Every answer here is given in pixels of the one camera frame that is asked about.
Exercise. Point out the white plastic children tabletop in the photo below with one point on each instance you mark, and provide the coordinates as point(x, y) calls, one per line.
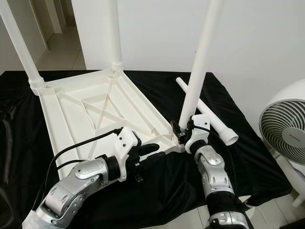
point(95, 107)

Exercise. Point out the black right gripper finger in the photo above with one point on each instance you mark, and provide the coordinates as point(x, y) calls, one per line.
point(176, 130)

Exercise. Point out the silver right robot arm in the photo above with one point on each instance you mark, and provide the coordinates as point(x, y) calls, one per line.
point(214, 174)

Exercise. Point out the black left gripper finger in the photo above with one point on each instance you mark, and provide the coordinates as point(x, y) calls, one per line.
point(147, 148)

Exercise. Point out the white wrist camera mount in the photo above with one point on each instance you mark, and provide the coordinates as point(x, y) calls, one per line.
point(200, 136)
point(127, 140)

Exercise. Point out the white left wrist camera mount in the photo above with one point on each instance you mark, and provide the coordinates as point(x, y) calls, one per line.
point(127, 140)

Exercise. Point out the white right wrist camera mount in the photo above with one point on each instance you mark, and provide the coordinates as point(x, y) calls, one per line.
point(200, 136)

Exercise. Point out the white pedestal fan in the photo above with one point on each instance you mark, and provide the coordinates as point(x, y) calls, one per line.
point(286, 126)

